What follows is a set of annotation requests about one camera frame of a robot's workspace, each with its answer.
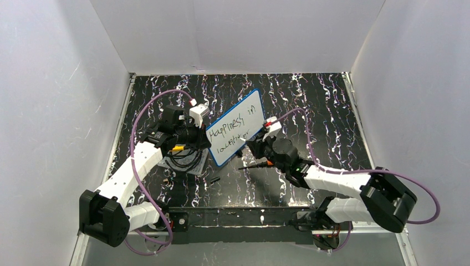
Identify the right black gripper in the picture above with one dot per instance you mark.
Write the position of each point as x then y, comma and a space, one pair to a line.
258, 148

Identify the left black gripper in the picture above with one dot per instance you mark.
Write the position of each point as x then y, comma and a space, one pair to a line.
200, 137

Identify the blue framed whiteboard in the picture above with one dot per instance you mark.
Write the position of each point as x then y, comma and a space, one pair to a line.
244, 119

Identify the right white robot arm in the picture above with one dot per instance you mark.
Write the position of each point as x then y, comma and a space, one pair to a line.
377, 196

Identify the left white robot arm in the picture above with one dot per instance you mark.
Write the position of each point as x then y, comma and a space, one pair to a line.
103, 213

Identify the clear plastic box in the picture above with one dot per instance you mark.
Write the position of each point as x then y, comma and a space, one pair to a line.
186, 161

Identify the orange handled screwdriver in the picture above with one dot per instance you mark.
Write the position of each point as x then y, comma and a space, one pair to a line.
264, 164

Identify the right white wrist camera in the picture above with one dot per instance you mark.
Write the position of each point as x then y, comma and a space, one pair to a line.
271, 127

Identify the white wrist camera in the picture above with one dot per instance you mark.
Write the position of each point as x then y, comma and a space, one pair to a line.
198, 113
271, 127

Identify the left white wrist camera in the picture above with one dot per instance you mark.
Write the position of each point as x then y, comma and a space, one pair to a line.
198, 113

